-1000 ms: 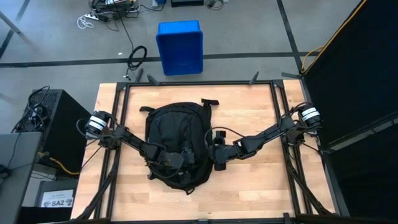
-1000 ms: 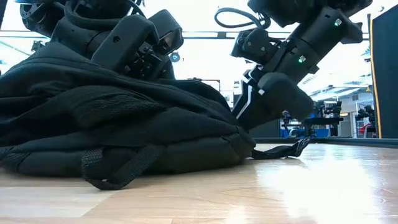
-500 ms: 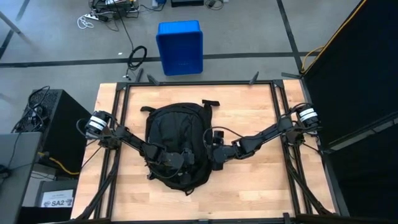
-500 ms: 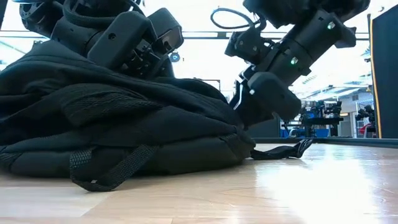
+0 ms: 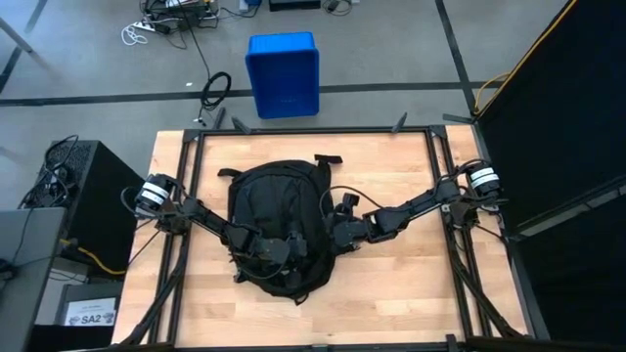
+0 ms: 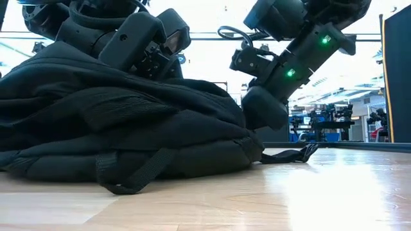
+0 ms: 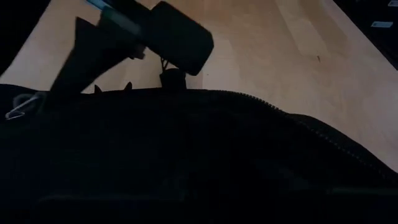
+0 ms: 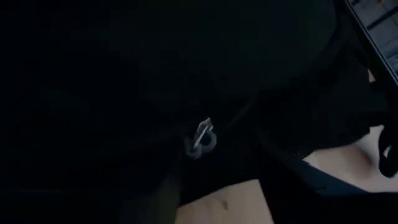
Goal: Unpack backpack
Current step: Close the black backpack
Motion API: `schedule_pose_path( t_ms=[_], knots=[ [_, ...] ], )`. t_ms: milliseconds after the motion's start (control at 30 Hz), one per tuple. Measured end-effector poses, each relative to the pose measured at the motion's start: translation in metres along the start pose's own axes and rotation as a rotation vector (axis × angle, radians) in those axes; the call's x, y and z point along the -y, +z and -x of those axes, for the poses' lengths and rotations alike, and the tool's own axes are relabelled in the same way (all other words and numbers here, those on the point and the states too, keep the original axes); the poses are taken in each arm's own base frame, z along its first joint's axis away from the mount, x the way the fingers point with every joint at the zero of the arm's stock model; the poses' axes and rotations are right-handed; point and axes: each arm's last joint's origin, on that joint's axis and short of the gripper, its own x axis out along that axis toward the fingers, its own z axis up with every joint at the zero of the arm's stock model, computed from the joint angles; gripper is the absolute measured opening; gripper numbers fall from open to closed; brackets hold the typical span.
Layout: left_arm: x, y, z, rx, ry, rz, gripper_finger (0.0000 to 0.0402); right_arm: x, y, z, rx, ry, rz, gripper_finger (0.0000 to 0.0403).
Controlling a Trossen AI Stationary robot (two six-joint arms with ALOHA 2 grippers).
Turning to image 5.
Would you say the black backpack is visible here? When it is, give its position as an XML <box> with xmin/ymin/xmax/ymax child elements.
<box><xmin>217</xmin><ymin>154</ymin><xmax>344</xmax><ymax>305</ymax></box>

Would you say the blue plastic bin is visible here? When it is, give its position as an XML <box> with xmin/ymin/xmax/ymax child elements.
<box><xmin>244</xmin><ymin>31</ymin><xmax>322</xmax><ymax>120</ymax></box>

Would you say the black computer tower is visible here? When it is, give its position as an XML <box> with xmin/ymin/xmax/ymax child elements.
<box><xmin>36</xmin><ymin>140</ymin><xmax>146</xmax><ymax>275</ymax></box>

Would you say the white SA2 label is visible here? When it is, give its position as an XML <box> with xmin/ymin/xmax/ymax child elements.
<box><xmin>63</xmin><ymin>296</ymin><xmax>118</xmax><ymax>328</ymax></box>

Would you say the black flat device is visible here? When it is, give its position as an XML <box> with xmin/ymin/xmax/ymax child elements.
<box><xmin>267</xmin><ymin>0</ymin><xmax>322</xmax><ymax>13</ymax></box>

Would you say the grey desk surface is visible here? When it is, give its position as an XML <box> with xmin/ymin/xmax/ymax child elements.
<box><xmin>0</xmin><ymin>207</ymin><xmax>67</xmax><ymax>352</ymax></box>

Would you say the black partition panel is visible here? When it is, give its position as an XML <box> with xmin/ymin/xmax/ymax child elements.
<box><xmin>471</xmin><ymin>0</ymin><xmax>626</xmax><ymax>352</ymax></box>

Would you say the white power strip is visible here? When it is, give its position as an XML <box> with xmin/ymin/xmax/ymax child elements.
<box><xmin>130</xmin><ymin>18</ymin><xmax>170</xmax><ymax>34</ymax></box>

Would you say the grey metal leg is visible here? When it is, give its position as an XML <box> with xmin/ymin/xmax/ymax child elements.
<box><xmin>0</xmin><ymin>18</ymin><xmax>34</xmax><ymax>54</ymax></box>

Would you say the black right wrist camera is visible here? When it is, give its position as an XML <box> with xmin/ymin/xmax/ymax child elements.
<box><xmin>340</xmin><ymin>193</ymin><xmax>361</xmax><ymax>214</ymax></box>

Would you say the black left wrist camera cable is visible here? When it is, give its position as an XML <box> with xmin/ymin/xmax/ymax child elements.
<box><xmin>234</xmin><ymin>253</ymin><xmax>294</xmax><ymax>282</ymax></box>

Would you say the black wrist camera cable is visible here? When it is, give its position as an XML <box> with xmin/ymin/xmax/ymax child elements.
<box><xmin>318</xmin><ymin>185</ymin><xmax>392</xmax><ymax>231</ymax></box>
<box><xmin>234</xmin><ymin>253</ymin><xmax>294</xmax><ymax>282</ymax></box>

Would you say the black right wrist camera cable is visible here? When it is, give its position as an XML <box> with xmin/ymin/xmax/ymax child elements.
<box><xmin>318</xmin><ymin>185</ymin><xmax>392</xmax><ymax>231</ymax></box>

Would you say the black aluminium table frame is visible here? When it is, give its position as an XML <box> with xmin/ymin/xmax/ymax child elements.
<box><xmin>111</xmin><ymin>110</ymin><xmax>539</xmax><ymax>352</ymax></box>

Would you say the coiled black floor cable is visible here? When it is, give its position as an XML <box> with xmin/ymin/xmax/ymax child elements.
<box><xmin>197</xmin><ymin>71</ymin><xmax>233</xmax><ymax>126</ymax></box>

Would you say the yellow cable by tower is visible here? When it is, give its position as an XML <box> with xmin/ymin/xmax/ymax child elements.
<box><xmin>59</xmin><ymin>238</ymin><xmax>127</xmax><ymax>277</ymax></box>

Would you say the yellow cable along partition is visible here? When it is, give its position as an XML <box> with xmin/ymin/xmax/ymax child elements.
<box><xmin>472</xmin><ymin>0</ymin><xmax>579</xmax><ymax>117</ymax></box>

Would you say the white coiled cable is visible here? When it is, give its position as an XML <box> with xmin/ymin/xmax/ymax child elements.
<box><xmin>120</xmin><ymin>22</ymin><xmax>149</xmax><ymax>47</ymax></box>

